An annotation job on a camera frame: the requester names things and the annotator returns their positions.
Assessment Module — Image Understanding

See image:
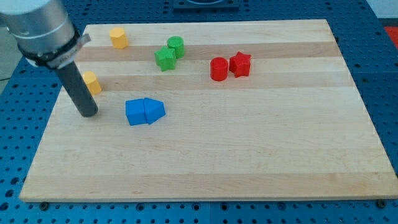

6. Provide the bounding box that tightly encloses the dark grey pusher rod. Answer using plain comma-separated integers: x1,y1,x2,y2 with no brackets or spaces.
55,62,98,117

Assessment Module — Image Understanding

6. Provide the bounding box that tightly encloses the yellow heart block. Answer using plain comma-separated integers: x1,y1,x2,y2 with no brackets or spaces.
83,71,102,95

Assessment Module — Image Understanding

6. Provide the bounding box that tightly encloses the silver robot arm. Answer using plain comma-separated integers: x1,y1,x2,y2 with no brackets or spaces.
1,0,98,117

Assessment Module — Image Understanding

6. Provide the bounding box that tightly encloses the yellow hexagon block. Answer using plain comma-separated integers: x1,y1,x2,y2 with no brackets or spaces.
109,27,129,49

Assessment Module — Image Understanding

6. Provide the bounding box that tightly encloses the blue cube block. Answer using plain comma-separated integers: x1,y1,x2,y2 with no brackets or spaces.
125,98,147,126

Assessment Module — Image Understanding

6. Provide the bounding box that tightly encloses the blue pentagon block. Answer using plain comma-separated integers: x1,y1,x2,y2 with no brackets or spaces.
144,98,166,124

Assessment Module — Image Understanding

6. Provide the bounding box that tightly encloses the green star block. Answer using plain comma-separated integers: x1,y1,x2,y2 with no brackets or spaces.
154,47,177,72

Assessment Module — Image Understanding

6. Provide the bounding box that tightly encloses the green cylinder block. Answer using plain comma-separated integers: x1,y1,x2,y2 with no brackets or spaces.
167,36,185,58

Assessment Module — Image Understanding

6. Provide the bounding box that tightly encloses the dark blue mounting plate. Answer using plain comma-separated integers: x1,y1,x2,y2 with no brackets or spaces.
172,0,241,10

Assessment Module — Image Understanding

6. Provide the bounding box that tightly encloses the red cylinder block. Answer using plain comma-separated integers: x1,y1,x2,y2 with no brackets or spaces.
210,57,228,82

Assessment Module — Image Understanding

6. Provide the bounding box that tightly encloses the red star block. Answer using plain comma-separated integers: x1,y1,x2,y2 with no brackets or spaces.
229,52,251,78

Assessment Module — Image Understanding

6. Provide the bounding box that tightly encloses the light wooden board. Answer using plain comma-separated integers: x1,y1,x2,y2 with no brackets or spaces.
20,19,397,202

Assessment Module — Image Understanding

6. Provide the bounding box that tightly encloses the red object at edge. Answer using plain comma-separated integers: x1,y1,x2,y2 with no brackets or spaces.
384,26,398,48

